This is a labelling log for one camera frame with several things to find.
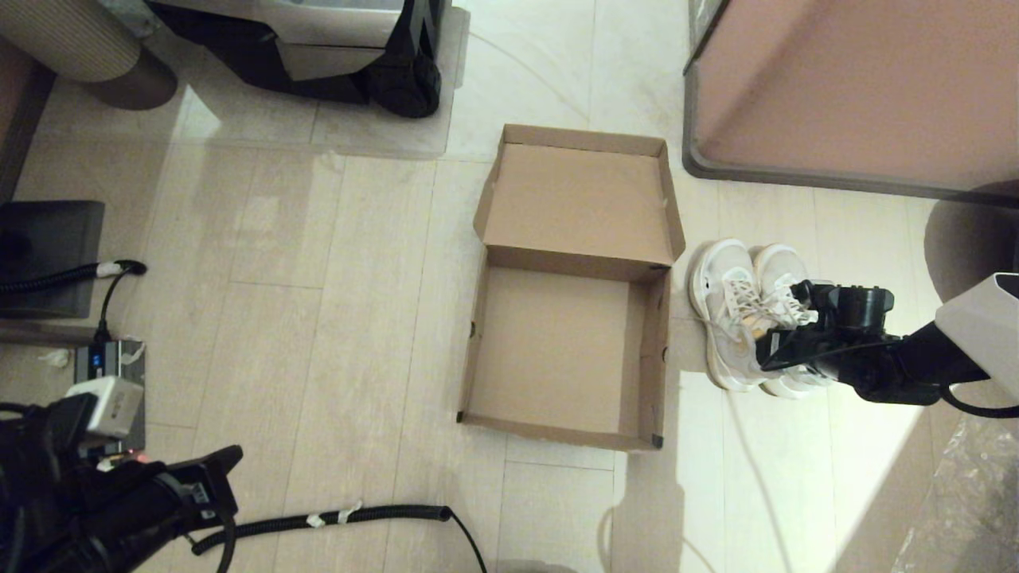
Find white lace-up sneaker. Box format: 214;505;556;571
752;244;837;400
689;239;789;393

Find cardboard shoe box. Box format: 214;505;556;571
458;123;687;452

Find long black corrugated conduit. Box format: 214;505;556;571
193;505;488;573

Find grey metal power supply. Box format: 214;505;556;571
74;340;148;456

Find clear crinkled plastic sheet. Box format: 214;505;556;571
892;406;1019;573

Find black corrugated conduit with plug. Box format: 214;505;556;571
0;261;150;297

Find dark brown wooden furniture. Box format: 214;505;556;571
0;40;58;204

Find black and silver mobile robot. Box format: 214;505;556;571
147;0;453;120

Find beige ribbed cylinder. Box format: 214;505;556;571
0;0;180;112

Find grey crumpled bag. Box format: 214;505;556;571
97;0;158;39

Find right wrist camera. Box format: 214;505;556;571
788;279;833;327

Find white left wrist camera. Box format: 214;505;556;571
65;376;146;439

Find thin black power cable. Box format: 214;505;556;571
100;275;132;343

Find pink cabinet with grey frame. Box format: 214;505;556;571
682;0;1019;200

